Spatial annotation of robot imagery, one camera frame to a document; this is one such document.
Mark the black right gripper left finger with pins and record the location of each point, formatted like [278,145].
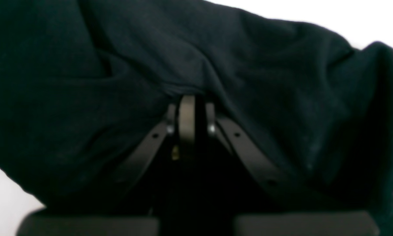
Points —
[120,204]

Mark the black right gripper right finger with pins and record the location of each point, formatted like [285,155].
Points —
[307,211]

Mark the black T-shirt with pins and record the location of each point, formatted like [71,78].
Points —
[83,81]

